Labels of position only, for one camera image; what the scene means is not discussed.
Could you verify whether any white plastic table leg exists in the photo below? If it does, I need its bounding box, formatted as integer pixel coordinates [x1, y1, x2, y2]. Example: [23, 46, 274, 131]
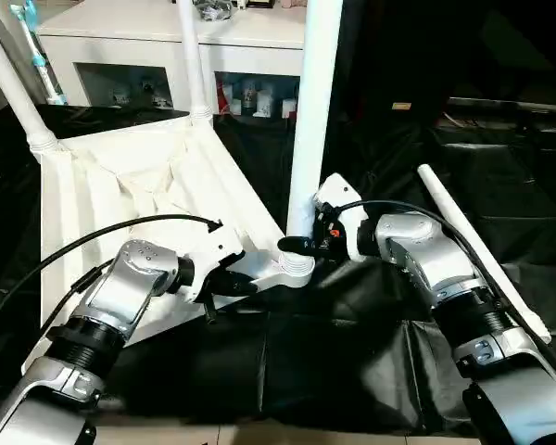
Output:
[175, 0, 215, 127]
[284, 0, 345, 240]
[416, 164, 553, 345]
[0, 7, 62, 155]

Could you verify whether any white plastic table top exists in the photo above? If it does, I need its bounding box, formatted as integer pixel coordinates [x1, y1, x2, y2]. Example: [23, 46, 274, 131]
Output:
[39, 116, 317, 350]

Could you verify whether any black plastic mat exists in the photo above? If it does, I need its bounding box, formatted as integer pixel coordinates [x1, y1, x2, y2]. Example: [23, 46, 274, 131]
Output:
[0, 100, 556, 437]

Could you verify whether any grey crumpled object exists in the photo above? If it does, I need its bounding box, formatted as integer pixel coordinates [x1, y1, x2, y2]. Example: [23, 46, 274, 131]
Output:
[192, 0, 235, 22]

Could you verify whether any white glass-door cabinet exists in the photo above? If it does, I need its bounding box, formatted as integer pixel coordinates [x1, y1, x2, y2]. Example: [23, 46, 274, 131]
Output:
[37, 0, 307, 120]

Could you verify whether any white pole with blue band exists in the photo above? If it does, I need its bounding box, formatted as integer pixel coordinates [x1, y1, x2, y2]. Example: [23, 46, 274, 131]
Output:
[9, 0, 68, 106]

